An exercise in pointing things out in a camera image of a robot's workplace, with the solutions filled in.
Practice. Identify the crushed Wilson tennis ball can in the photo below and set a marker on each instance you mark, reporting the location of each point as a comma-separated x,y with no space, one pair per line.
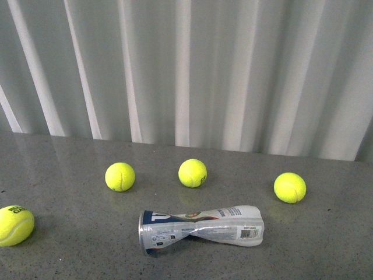
240,225

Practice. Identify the middle tennis ball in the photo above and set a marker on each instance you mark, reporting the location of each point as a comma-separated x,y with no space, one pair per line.
192,173

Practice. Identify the tennis ball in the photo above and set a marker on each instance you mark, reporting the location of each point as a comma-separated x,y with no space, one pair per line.
290,188
120,177
192,173
17,224

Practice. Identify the right tennis ball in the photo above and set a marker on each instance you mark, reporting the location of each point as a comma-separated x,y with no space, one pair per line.
290,188

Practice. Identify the far left tennis ball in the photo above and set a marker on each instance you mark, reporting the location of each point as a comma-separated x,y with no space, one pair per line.
17,224

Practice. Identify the white pleated curtain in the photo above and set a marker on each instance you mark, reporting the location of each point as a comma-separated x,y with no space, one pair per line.
275,77

